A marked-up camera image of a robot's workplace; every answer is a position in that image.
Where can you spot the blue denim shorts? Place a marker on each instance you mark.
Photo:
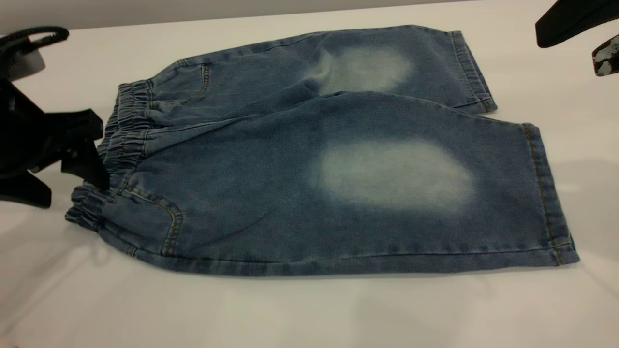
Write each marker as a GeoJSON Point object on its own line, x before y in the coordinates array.
{"type": "Point", "coordinates": [290, 193]}

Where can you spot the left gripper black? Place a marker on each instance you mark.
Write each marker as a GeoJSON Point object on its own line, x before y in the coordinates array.
{"type": "Point", "coordinates": [19, 140]}

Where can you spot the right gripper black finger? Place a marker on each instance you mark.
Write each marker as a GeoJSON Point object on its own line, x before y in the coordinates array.
{"type": "Point", "coordinates": [575, 17]}
{"type": "Point", "coordinates": [608, 55]}

